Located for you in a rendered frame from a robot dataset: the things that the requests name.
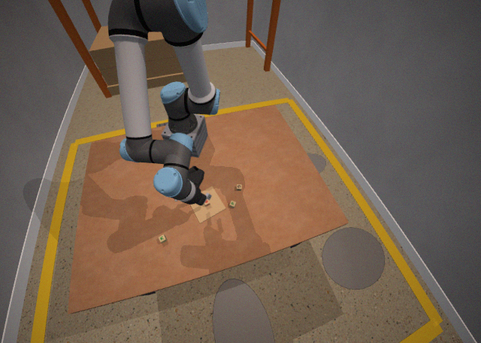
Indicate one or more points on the tan square mat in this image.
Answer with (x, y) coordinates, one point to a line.
(202, 212)

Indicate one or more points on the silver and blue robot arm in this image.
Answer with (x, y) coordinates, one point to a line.
(182, 24)

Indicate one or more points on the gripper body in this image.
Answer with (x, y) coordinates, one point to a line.
(195, 176)

